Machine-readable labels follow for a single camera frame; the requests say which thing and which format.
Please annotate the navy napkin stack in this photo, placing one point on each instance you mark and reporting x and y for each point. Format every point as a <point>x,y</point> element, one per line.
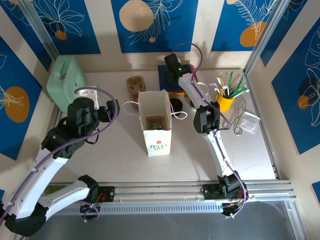
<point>162,80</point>

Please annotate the white paper carry bag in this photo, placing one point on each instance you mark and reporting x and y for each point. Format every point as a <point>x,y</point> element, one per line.
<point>157,145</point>

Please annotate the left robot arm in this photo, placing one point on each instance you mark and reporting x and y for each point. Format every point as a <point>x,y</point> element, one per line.
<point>37,175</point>

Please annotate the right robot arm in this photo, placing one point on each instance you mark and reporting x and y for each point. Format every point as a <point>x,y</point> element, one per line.
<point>215,150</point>

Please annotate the yellow napkin stack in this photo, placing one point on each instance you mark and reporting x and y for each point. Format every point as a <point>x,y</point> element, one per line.
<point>178,93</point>

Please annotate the stacked black cup lids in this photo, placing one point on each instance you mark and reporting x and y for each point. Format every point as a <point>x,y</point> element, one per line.
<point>175,105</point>

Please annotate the stacked paper cups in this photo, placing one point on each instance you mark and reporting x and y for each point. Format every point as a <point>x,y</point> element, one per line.
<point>203,90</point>

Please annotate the mint green case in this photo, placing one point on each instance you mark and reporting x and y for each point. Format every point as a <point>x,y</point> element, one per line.
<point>65,82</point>

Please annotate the wooden stirrer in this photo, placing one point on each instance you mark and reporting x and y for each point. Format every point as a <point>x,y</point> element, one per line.
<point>222,81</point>

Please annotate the green wrapped straw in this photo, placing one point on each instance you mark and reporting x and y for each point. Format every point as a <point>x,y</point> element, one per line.
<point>237,83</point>
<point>229,82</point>
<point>240,92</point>

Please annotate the yellow stirrer cup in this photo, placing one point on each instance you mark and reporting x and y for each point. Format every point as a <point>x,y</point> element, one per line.
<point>226,103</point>

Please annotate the green terminal block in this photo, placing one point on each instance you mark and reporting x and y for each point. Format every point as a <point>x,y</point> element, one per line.
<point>56,188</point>

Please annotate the clear plastic pouch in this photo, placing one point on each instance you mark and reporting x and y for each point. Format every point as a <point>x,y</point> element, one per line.
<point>250,121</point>

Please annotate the grey metal sheet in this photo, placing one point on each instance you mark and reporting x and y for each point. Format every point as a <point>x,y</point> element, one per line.
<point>160,227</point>

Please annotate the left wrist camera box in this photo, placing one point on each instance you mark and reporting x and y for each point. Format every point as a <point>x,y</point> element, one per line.
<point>87,93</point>

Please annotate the blue floral wall poster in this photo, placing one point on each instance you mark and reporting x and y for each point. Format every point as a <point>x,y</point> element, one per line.
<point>15,75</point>
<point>30,37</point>
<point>287,112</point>
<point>225,25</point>
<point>1,195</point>
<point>295,25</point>
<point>316,191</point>
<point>150,37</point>
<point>82,30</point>

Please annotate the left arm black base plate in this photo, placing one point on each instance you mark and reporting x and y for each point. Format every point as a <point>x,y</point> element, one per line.
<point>107,193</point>

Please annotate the aluminium frame rail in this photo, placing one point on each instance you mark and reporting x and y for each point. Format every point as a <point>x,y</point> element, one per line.
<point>160,190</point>

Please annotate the aluminium corner post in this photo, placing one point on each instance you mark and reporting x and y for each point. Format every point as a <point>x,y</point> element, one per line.
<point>265,32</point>
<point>40,32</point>

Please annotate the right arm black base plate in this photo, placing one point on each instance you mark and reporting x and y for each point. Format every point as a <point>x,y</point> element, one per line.
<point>212,191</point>

